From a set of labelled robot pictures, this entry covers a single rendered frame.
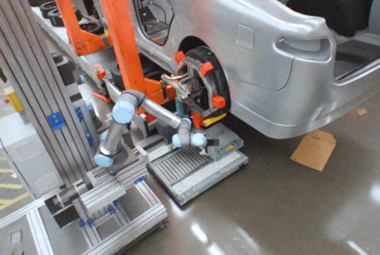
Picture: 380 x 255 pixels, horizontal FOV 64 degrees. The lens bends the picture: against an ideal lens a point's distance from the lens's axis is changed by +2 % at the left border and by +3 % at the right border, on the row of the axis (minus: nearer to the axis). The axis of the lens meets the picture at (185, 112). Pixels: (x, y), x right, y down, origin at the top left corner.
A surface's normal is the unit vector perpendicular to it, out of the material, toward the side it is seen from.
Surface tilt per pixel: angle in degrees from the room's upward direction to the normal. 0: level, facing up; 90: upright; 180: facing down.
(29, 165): 90
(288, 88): 90
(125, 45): 90
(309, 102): 95
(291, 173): 0
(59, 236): 0
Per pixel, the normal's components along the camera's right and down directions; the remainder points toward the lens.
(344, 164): -0.11, -0.80
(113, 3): 0.56, 0.44
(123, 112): -0.04, 0.50
